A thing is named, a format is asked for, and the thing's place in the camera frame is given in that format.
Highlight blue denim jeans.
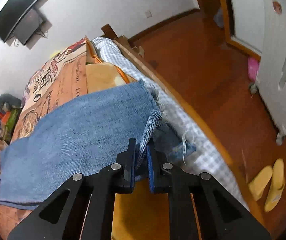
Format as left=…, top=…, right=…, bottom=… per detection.
left=0, top=81, right=196, bottom=210

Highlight printed newspaper-pattern bedspread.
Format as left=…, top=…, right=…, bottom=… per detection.
left=0, top=37, right=137, bottom=239

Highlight pink slipper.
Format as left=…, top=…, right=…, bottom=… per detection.
left=247, top=57, right=259, bottom=82

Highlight wooden room door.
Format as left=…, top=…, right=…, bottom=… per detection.
left=197, top=0, right=261, bottom=61

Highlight wooden bed frame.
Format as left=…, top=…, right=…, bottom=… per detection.
left=101, top=24, right=265, bottom=224

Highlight small black wall monitor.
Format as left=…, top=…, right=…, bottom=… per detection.
left=14, top=8, right=46, bottom=46

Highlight wall-mounted black television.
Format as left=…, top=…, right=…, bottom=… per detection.
left=0, top=0, right=38, bottom=42

